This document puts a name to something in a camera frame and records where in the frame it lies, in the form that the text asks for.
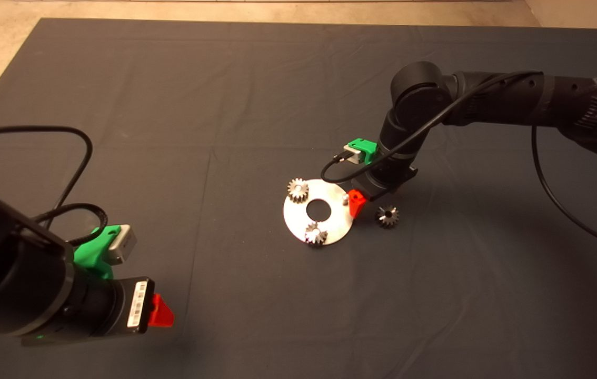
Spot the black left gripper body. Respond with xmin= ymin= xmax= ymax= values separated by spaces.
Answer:
xmin=21 ymin=276 xmax=155 ymax=346

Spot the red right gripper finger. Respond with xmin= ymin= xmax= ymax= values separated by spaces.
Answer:
xmin=347 ymin=190 xmax=368 ymax=220

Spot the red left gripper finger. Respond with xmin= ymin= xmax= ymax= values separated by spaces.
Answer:
xmin=148 ymin=293 xmax=176 ymax=328

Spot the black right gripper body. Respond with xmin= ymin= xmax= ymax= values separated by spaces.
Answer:
xmin=350 ymin=157 xmax=419 ymax=203

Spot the small steel planetary gear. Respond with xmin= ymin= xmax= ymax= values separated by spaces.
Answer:
xmin=304 ymin=221 xmax=329 ymax=247
xmin=286 ymin=178 xmax=309 ymax=203
xmin=376 ymin=205 xmax=400 ymax=229

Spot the round metal carrier plate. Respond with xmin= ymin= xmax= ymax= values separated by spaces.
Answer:
xmin=282 ymin=179 xmax=354 ymax=246

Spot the dark grey table cloth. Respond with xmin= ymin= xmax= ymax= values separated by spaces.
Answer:
xmin=0 ymin=18 xmax=597 ymax=379

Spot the green right camera mount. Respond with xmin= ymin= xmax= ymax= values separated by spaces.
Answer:
xmin=347 ymin=138 xmax=380 ymax=165

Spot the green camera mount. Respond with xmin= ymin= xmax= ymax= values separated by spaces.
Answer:
xmin=347 ymin=138 xmax=380 ymax=165
xmin=73 ymin=225 xmax=123 ymax=281

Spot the green left camera mount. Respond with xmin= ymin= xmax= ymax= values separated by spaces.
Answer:
xmin=73 ymin=225 xmax=123 ymax=281

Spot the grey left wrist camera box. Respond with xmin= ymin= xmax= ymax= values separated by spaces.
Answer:
xmin=106 ymin=224 xmax=138 ymax=264

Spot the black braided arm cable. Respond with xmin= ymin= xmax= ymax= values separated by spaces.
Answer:
xmin=33 ymin=203 xmax=109 ymax=246

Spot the thin black left camera cable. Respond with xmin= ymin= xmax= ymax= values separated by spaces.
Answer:
xmin=0 ymin=125 xmax=94 ymax=228

